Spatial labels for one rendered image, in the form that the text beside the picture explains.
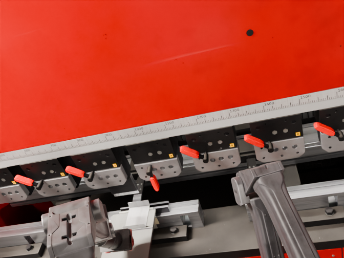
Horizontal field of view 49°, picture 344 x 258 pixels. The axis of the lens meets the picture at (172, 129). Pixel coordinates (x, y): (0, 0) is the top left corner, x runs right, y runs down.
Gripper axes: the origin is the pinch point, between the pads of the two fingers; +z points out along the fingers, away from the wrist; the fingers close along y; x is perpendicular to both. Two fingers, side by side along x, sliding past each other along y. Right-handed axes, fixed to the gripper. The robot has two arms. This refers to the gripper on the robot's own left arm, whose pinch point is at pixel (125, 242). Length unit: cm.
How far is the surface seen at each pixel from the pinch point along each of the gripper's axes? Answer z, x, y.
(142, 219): 8.9, -8.9, -3.3
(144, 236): 5.3, -2.1, -5.2
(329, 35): -39, -39, -73
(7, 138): -29, -34, 29
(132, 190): 2.7, -18.7, -2.3
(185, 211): 13.7, -10.7, -18.7
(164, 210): 12.9, -12.2, -10.7
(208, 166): -7.2, -20.3, -33.0
